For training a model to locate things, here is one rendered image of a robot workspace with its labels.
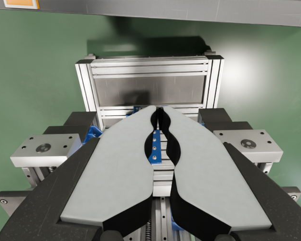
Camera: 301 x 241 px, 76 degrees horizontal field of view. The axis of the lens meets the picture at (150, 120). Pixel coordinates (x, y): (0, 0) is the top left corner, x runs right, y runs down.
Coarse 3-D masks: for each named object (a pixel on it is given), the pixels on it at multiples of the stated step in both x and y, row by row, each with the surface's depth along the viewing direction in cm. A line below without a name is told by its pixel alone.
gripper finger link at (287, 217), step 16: (224, 144) 9; (240, 160) 8; (256, 176) 7; (256, 192) 7; (272, 192) 7; (272, 208) 6; (288, 208) 6; (272, 224) 6; (288, 224) 6; (240, 240) 5; (256, 240) 5; (272, 240) 5; (288, 240) 5
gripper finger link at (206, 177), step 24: (168, 120) 11; (192, 120) 10; (168, 144) 10; (192, 144) 9; (216, 144) 9; (192, 168) 7; (216, 168) 8; (192, 192) 7; (216, 192) 7; (240, 192) 7; (192, 216) 6; (216, 216) 6; (240, 216) 6; (264, 216) 6
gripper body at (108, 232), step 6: (102, 234) 5; (108, 234) 5; (114, 234) 5; (120, 234) 5; (222, 234) 5; (102, 240) 5; (108, 240) 5; (114, 240) 5; (120, 240) 5; (216, 240) 5; (222, 240) 5; (228, 240) 5; (234, 240) 5
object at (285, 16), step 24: (0, 0) 32; (48, 0) 32; (72, 0) 32; (96, 0) 32; (120, 0) 32; (144, 0) 32; (168, 0) 32; (192, 0) 32; (216, 0) 32; (240, 0) 32; (264, 0) 32; (288, 0) 32; (264, 24) 34; (288, 24) 34
